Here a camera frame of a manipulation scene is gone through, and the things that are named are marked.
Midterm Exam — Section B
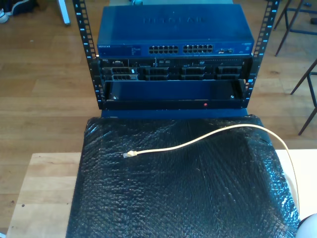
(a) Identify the yellow network cable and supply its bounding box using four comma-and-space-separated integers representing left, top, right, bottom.
123, 123, 302, 221

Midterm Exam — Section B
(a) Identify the black rack shelf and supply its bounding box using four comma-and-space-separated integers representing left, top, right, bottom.
103, 79, 248, 111

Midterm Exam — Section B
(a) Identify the black rack server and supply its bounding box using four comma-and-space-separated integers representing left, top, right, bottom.
99, 57, 253, 82

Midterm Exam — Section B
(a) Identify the black bubble mat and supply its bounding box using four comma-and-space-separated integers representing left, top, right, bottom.
65, 114, 308, 238

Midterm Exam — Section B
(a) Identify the white table leg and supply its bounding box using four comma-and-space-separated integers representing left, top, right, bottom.
57, 0, 71, 27

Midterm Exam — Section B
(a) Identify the dark metal stool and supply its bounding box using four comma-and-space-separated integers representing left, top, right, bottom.
291, 58, 317, 136

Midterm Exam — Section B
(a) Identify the dark metal chair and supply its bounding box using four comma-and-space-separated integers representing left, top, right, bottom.
273, 0, 317, 57

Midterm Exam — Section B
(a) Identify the dark shoe white sole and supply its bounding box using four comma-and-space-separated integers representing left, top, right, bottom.
11, 0, 39, 15

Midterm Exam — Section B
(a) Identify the blue rack base plate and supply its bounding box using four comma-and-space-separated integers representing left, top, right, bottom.
101, 108, 250, 120

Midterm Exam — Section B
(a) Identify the blue network switch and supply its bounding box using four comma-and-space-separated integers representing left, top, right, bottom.
96, 4, 255, 59

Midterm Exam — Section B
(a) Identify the black rack post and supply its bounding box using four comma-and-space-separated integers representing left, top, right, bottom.
72, 0, 105, 110
244, 0, 282, 100

